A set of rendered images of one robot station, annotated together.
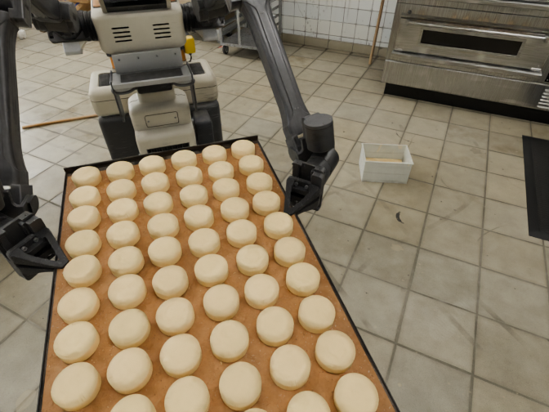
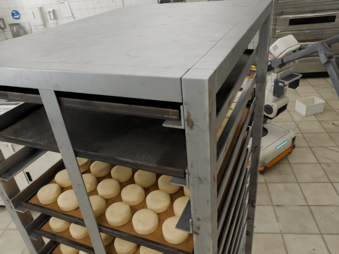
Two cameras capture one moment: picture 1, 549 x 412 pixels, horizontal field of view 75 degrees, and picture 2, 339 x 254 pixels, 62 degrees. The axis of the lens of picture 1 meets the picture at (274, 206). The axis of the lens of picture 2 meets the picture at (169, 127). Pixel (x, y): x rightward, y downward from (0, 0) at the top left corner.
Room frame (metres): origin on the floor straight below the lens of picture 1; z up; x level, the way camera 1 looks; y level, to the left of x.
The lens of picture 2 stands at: (-0.71, 2.16, 1.92)
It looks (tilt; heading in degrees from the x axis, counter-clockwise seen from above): 30 degrees down; 343
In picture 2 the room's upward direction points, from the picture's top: 6 degrees counter-clockwise
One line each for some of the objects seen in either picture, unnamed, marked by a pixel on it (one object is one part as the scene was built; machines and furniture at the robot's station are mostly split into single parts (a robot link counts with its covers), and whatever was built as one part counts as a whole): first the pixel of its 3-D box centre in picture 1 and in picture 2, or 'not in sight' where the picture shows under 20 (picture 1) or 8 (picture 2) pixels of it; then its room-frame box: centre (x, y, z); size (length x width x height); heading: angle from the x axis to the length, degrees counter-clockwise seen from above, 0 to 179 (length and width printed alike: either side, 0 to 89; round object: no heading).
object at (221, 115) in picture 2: not in sight; (231, 85); (-0.21, 1.85, 1.68); 0.64 x 0.03 x 0.03; 136
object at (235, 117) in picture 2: not in sight; (231, 121); (-0.21, 1.85, 1.59); 0.64 x 0.03 x 0.03; 136
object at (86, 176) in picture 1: (87, 177); not in sight; (0.55, 0.36, 1.02); 0.05 x 0.05 x 0.02
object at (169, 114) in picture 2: not in sight; (146, 47); (-0.08, 2.00, 1.77); 0.60 x 0.40 x 0.02; 136
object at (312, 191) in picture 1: (296, 203); not in sight; (0.51, -0.04, 0.99); 0.09 x 0.07 x 0.07; 154
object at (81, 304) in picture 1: (78, 305); not in sight; (0.28, 0.27, 1.00); 0.05 x 0.05 x 0.02
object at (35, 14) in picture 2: not in sight; (22, 38); (6.03, 3.05, 0.93); 0.99 x 0.38 x 1.09; 64
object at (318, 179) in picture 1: (297, 195); not in sight; (0.51, -0.04, 1.01); 0.09 x 0.07 x 0.07; 154
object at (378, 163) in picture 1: (384, 163); (309, 106); (1.95, -0.72, 0.08); 0.30 x 0.22 x 0.16; 85
